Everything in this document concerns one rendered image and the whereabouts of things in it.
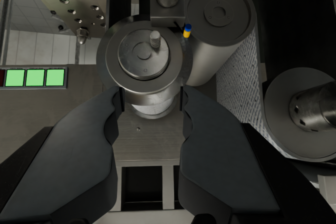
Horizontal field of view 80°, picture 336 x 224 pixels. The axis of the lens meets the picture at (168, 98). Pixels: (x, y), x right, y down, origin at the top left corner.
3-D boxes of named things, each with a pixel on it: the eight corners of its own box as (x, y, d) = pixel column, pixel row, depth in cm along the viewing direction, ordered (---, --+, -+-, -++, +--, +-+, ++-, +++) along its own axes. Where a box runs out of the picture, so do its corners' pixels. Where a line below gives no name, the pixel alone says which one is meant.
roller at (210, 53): (252, -21, 34) (259, 46, 31) (213, 45, 59) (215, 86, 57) (180, -22, 33) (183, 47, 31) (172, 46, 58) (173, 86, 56)
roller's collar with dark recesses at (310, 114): (363, 79, 26) (374, 130, 25) (325, 90, 32) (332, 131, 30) (315, 80, 25) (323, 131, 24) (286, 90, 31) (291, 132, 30)
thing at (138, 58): (107, 46, 29) (150, 19, 30) (110, 52, 31) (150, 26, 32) (137, 87, 28) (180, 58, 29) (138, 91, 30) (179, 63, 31)
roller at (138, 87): (180, 19, 31) (185, 91, 29) (171, 71, 57) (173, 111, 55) (105, 21, 31) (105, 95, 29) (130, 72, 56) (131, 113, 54)
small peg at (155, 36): (160, 29, 27) (161, 39, 26) (160, 39, 29) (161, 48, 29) (149, 30, 27) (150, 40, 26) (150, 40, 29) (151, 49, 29)
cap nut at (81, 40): (86, 28, 64) (85, 41, 63) (90, 34, 67) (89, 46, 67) (74, 28, 64) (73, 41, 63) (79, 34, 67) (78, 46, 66)
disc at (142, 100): (188, 11, 33) (197, 102, 30) (188, 13, 33) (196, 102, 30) (95, 15, 32) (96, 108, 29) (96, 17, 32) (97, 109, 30)
